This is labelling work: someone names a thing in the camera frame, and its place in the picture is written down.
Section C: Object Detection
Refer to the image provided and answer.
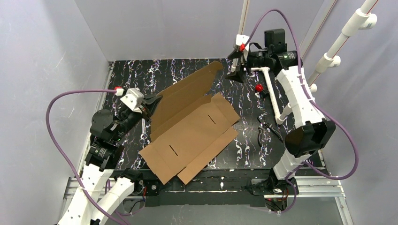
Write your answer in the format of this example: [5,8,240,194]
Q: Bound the white PVC pipe frame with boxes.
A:
[230,0,341,125]

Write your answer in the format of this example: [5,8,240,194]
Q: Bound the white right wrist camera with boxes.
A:
[235,34,250,52]

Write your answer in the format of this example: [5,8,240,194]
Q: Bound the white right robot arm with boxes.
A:
[226,29,336,181]

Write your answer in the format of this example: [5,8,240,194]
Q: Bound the black handled pliers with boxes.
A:
[257,120,284,147]

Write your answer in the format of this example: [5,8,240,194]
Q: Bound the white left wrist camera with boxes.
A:
[121,88,144,113]

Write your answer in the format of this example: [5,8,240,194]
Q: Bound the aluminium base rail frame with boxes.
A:
[62,167,344,213]

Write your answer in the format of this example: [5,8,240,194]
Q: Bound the small red ball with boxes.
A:
[255,84,264,93]

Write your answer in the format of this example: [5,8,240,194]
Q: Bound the brown cardboard box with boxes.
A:
[140,61,240,184]

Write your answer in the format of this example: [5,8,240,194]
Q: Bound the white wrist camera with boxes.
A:
[121,88,144,113]
[235,34,250,52]

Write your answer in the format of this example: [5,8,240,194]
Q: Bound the white PVC camera pole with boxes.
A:
[307,0,378,93]

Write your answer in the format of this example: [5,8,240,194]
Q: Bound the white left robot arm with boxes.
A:
[58,93,163,225]

